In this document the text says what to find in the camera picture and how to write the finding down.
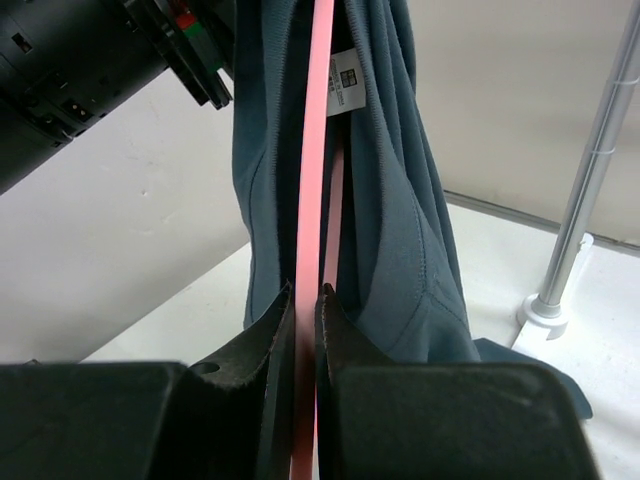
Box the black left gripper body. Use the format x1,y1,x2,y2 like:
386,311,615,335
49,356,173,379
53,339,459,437
122,0,236,109

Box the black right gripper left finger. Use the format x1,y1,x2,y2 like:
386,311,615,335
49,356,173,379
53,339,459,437
1,288,294,479

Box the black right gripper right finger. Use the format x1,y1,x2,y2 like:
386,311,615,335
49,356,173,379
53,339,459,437
315,286,598,479

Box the pink plastic hanger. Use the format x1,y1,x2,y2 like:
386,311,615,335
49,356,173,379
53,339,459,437
290,1,334,479

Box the blue t shirt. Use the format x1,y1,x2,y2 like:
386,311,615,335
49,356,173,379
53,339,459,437
230,0,594,421

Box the white metal clothes rack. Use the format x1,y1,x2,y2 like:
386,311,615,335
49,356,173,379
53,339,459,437
512,1,639,358

